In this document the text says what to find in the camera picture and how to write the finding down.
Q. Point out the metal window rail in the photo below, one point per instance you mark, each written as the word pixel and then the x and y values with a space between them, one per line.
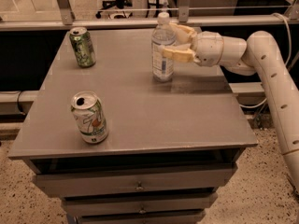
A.
pixel 204 21

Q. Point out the white green soda can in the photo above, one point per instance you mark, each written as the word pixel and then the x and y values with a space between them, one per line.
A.
pixel 89 115

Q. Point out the grey floor pipe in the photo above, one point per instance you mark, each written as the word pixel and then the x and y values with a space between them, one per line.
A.
pixel 16 102

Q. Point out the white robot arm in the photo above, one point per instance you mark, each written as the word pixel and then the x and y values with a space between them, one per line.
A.
pixel 259 54

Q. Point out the bottom grey drawer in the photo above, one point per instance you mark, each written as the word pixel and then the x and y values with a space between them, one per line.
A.
pixel 179 217

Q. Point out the grey drawer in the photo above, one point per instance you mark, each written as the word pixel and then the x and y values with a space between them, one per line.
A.
pixel 135 180
pixel 142 204
pixel 179 217

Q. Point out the black office chair base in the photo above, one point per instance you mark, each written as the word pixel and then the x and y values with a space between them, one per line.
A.
pixel 116 0

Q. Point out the grey drawer cabinet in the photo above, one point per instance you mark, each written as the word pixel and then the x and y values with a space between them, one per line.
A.
pixel 192 120

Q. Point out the clear plastic water bottle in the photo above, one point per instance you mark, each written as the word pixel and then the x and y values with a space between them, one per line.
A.
pixel 162 37

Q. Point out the green soda can far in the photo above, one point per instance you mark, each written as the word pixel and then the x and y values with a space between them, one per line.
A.
pixel 82 46

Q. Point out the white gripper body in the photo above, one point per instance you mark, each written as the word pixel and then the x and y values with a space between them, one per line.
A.
pixel 207 48

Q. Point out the top grey drawer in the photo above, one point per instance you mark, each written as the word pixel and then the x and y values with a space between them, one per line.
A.
pixel 135 180

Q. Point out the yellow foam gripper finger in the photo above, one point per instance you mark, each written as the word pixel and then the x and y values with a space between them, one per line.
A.
pixel 184 34
pixel 180 53

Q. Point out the left metal bracket post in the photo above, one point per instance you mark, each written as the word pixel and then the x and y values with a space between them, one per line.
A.
pixel 66 12

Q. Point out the middle grey drawer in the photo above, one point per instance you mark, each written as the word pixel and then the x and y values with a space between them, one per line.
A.
pixel 142 204

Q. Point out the metal bracket post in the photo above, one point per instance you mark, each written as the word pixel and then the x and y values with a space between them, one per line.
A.
pixel 66 12
pixel 183 10

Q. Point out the right metal bracket post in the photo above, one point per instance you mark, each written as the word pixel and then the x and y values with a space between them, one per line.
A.
pixel 183 10

